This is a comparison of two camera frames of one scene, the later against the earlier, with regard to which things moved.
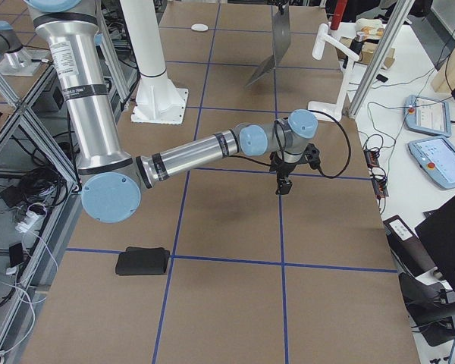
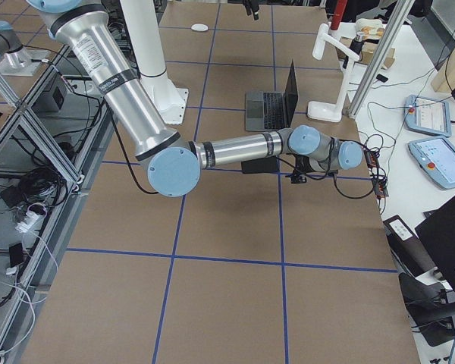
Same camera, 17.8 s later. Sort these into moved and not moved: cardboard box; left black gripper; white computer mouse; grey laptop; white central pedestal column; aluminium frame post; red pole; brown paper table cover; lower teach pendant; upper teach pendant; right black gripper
Moved: right black gripper; left black gripper; grey laptop
Not moved: upper teach pendant; brown paper table cover; red pole; cardboard box; white central pedestal column; aluminium frame post; white computer mouse; lower teach pendant
